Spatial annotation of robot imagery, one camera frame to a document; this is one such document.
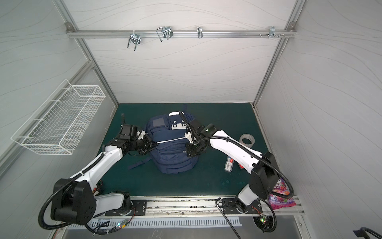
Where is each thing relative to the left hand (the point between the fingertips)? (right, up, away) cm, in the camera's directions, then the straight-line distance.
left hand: (159, 141), depth 84 cm
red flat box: (+47, -15, +2) cm, 50 cm away
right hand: (+18, -5, -6) cm, 20 cm away
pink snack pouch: (+62, -29, -10) cm, 69 cm away
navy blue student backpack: (+7, -7, -5) cm, 12 cm away
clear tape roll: (+57, 0, +15) cm, 59 cm away
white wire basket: (-44, +10, -16) cm, 48 cm away
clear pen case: (+40, -14, +3) cm, 43 cm away
